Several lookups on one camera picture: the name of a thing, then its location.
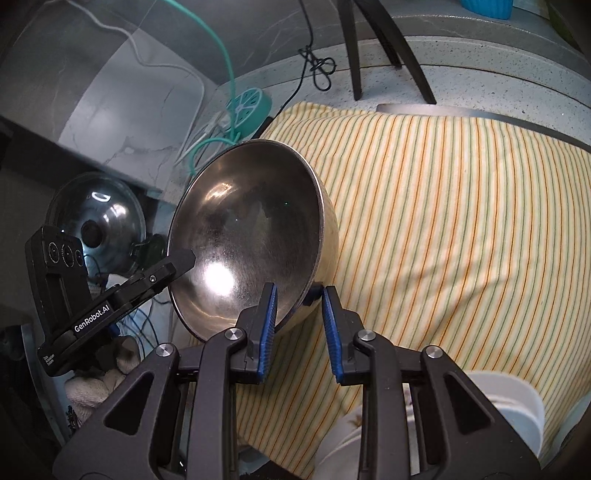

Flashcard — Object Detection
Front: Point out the gold steel bowl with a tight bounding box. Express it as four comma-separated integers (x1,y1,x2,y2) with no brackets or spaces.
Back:
166,138,340,343

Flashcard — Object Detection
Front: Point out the glass pot lid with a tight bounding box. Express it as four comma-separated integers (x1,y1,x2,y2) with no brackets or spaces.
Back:
46,172,147,278

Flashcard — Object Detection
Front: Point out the blue ribbed cup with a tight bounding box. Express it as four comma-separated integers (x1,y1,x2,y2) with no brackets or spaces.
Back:
462,0,513,21

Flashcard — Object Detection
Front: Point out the black cable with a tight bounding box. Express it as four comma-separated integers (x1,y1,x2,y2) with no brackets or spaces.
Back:
298,0,336,92

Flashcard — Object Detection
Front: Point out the white ceramic bowl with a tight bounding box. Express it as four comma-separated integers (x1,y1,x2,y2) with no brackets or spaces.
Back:
462,369,546,457

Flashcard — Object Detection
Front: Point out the white cable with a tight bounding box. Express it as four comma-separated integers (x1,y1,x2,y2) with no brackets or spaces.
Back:
65,0,207,167

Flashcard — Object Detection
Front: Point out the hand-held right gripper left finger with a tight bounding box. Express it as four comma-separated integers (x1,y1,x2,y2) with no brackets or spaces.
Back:
53,282,279,480

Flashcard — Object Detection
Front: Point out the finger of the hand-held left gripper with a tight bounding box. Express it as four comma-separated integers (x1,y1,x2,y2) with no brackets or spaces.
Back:
113,248,195,305

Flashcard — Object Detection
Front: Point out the teal cable with reel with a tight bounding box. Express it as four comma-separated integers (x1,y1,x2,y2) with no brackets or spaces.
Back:
157,0,274,174

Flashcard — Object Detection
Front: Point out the yellow striped cloth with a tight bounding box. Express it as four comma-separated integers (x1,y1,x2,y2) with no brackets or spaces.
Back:
231,102,591,480

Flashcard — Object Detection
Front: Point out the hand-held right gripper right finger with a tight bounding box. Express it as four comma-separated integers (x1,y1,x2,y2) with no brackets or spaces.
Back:
322,286,557,480

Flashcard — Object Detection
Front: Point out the white terry cloth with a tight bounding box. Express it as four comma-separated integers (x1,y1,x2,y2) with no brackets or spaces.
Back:
65,272,139,416

